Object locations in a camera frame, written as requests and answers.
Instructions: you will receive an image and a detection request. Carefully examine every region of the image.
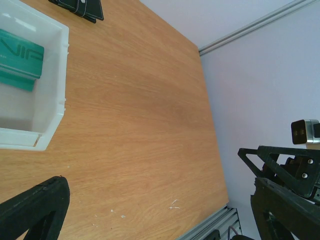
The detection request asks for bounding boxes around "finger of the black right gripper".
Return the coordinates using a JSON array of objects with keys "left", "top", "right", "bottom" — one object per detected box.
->
[{"left": 238, "top": 145, "right": 320, "bottom": 198}]

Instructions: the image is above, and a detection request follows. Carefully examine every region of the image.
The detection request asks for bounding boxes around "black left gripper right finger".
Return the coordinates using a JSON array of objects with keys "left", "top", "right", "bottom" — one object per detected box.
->
[{"left": 250, "top": 177, "right": 320, "bottom": 240}]

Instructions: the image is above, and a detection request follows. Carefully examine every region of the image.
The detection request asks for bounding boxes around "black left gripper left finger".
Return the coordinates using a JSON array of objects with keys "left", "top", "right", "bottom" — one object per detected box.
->
[{"left": 0, "top": 176, "right": 70, "bottom": 240}]

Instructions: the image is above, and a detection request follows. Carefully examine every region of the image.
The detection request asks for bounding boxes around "black leather card holder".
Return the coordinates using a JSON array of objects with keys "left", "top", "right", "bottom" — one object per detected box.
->
[{"left": 49, "top": 0, "right": 104, "bottom": 24}]

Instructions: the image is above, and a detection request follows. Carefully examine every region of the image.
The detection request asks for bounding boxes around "teal VIP card stack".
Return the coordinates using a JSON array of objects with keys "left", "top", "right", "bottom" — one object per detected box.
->
[{"left": 0, "top": 29, "right": 45, "bottom": 92}]

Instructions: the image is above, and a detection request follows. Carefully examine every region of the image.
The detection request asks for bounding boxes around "white plastic bin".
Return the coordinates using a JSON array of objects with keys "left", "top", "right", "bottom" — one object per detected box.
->
[{"left": 0, "top": 0, "right": 69, "bottom": 151}]

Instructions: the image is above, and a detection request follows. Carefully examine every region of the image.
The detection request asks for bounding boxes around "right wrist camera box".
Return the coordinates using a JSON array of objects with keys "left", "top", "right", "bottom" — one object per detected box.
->
[{"left": 290, "top": 119, "right": 320, "bottom": 145}]

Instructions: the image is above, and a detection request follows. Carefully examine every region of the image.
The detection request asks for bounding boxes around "grey aluminium frame rail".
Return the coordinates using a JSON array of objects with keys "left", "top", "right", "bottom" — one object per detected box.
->
[{"left": 198, "top": 0, "right": 318, "bottom": 57}]

